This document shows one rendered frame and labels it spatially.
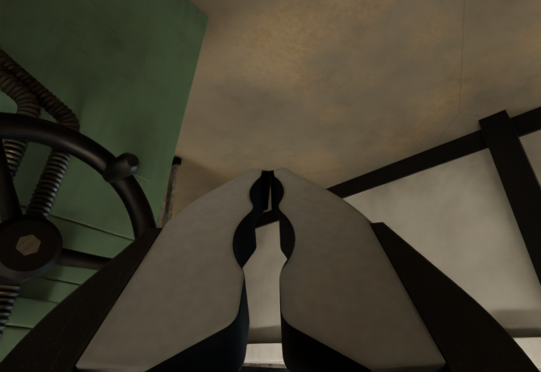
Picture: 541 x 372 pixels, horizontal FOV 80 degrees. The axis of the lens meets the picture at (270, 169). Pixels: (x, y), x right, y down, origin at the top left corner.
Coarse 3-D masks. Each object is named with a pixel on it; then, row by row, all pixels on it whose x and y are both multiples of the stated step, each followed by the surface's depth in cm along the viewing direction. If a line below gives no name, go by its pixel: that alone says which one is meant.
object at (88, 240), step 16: (64, 224) 51; (64, 240) 50; (80, 240) 52; (96, 240) 54; (112, 240) 56; (128, 240) 58; (112, 256) 55; (48, 272) 47; (64, 272) 49; (80, 272) 50
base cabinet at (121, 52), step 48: (0, 0) 55; (48, 0) 61; (96, 0) 69; (144, 0) 80; (48, 48) 58; (96, 48) 65; (144, 48) 75; (192, 48) 88; (0, 96) 50; (96, 96) 62; (144, 96) 70; (144, 144) 66; (96, 192) 56; (144, 192) 63
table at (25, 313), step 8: (16, 296) 36; (16, 304) 36; (24, 304) 37; (32, 304) 37; (40, 304) 38; (48, 304) 38; (56, 304) 39; (16, 312) 36; (24, 312) 36; (32, 312) 37; (40, 312) 38; (8, 320) 35; (16, 320) 36; (24, 320) 36; (32, 320) 37; (32, 328) 37
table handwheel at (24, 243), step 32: (0, 128) 33; (32, 128) 35; (64, 128) 37; (0, 160) 32; (96, 160) 39; (0, 192) 31; (128, 192) 41; (0, 224) 30; (32, 224) 31; (0, 256) 28; (32, 256) 30; (64, 256) 33; (96, 256) 36
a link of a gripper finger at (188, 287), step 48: (240, 192) 10; (192, 240) 8; (240, 240) 9; (144, 288) 7; (192, 288) 7; (240, 288) 7; (96, 336) 6; (144, 336) 6; (192, 336) 6; (240, 336) 7
